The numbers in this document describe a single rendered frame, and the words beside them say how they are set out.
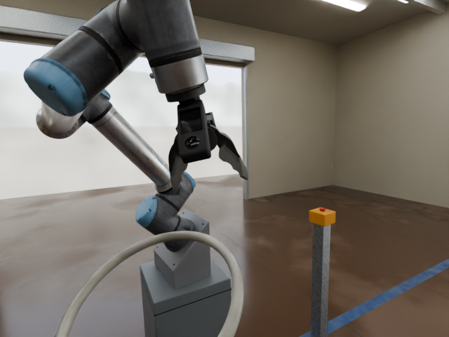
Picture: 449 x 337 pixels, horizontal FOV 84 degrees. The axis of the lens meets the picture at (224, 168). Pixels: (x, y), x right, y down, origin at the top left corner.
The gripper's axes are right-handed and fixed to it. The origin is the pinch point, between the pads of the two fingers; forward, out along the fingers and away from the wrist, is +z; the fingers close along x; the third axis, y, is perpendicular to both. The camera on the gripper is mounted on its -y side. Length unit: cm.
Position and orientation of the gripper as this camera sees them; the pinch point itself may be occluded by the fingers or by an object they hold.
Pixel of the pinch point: (212, 189)
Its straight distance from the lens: 51.0
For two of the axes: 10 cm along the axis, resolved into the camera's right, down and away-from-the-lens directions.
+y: -0.5, -4.5, 8.9
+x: -9.7, 2.1, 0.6
